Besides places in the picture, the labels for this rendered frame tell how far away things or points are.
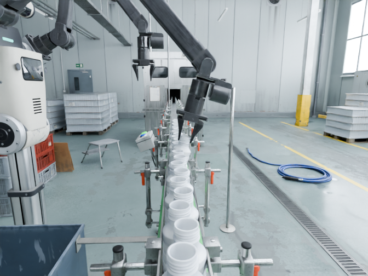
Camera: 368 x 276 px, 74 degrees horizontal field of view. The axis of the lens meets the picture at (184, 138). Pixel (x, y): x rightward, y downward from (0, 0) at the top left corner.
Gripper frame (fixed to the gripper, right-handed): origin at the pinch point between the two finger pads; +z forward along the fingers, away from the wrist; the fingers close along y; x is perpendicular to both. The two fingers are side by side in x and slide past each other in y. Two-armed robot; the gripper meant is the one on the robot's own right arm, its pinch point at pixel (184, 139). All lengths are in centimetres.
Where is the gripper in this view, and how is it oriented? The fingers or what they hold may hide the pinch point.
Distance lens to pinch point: 80.9
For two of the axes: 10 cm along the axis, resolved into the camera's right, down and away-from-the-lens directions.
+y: 9.6, 2.5, 1.0
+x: -0.4, -2.0, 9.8
